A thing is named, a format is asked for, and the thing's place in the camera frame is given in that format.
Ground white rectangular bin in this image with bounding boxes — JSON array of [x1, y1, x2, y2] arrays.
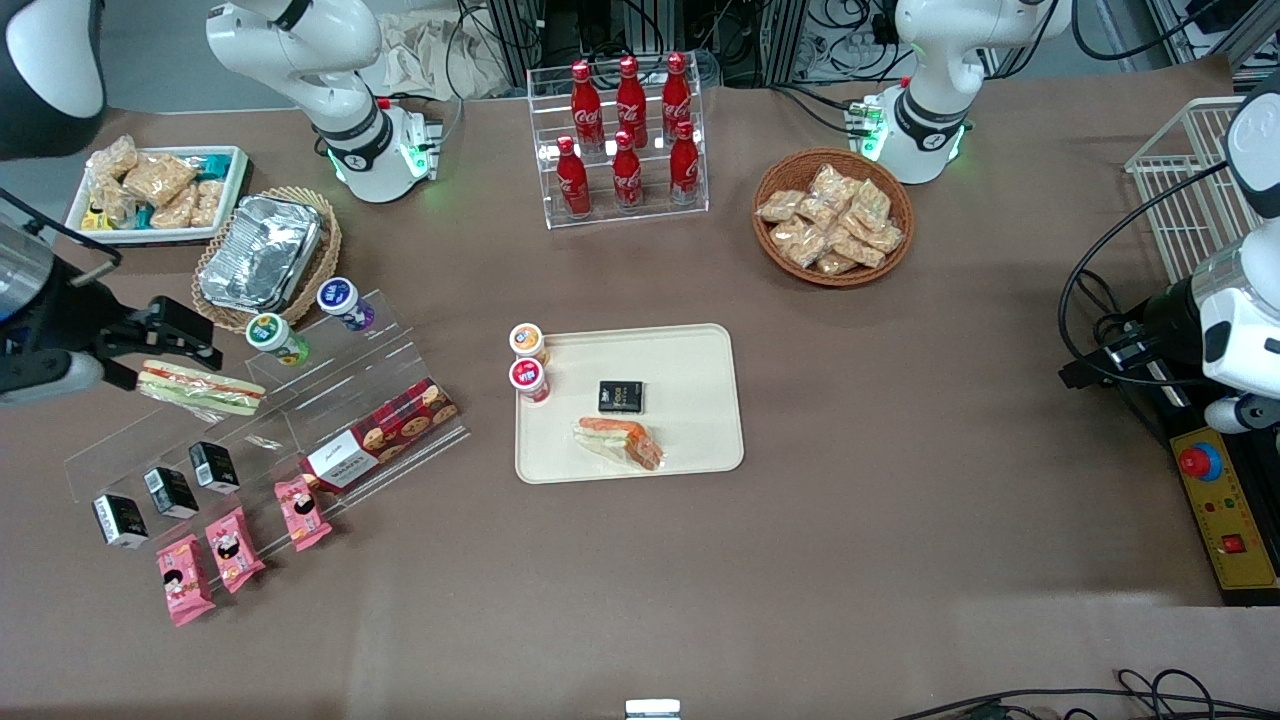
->
[[62, 146, 251, 249]]

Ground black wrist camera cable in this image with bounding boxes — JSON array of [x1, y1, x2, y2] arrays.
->
[[0, 187, 124, 270]]

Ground pink snack packet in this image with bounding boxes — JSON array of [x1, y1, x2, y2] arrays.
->
[[205, 505, 268, 595], [155, 534, 217, 629], [273, 475, 334, 553]]

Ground round brown wicker basket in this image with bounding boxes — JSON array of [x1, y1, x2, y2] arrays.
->
[[751, 148, 916, 290]]

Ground aluminium foil container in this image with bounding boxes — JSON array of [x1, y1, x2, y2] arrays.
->
[[198, 195, 324, 314]]

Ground red cola bottle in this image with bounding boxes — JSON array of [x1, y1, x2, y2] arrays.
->
[[555, 135, 592, 220], [616, 55, 649, 150], [611, 130, 645, 212], [661, 52, 694, 142], [668, 120, 702, 207], [570, 60, 605, 152]]

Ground clear acrylic bottle rack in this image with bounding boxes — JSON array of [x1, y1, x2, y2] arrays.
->
[[526, 62, 710, 232]]

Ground crumpled beige cloth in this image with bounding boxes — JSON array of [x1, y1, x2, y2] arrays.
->
[[380, 8, 523, 102]]

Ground black machine cable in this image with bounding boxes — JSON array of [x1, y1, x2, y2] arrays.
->
[[1057, 160, 1237, 393]]

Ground beige plastic tray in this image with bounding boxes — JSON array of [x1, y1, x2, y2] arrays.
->
[[514, 323, 746, 486]]

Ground cup with red lid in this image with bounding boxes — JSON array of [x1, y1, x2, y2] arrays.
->
[[508, 358, 551, 405]]

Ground black arm base cables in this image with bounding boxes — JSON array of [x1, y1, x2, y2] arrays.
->
[[768, 82, 883, 138]]

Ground wrapped green ham sandwich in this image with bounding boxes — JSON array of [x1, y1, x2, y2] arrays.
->
[[135, 360, 268, 418]]

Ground cup with green lid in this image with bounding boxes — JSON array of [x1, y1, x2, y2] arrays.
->
[[245, 312, 312, 368]]

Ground white wire basket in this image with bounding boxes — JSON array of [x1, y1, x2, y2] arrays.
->
[[1124, 96, 1253, 287]]

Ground black equipment rack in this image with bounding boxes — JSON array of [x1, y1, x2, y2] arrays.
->
[[458, 0, 907, 89]]

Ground cup with blue lid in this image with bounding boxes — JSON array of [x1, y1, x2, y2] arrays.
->
[[316, 277, 377, 333]]

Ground black floor cables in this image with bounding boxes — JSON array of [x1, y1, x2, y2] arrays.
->
[[888, 667, 1280, 720]]

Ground red cookie box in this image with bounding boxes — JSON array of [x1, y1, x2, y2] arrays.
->
[[300, 377, 460, 494]]

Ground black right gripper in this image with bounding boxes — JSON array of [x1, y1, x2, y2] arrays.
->
[[30, 270, 225, 393]]

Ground white and black machine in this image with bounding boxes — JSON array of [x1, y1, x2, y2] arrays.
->
[[1058, 68, 1280, 437]]

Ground small black carton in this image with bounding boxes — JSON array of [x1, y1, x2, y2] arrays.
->
[[188, 441, 242, 495], [143, 466, 200, 520], [91, 494, 150, 550]]

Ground oval wicker basket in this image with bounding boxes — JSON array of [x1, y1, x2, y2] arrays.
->
[[191, 186, 344, 335]]

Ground orange triangle sandwich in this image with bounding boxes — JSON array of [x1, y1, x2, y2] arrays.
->
[[571, 415, 666, 473]]

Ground clear acrylic stepped display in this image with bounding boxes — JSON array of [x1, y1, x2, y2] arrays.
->
[[63, 288, 472, 522]]

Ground aluminium frame post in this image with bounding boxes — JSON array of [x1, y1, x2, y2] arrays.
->
[[1145, 0, 1280, 96]]

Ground yellow emergency stop box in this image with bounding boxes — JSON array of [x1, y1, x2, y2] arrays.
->
[[1168, 424, 1280, 593]]

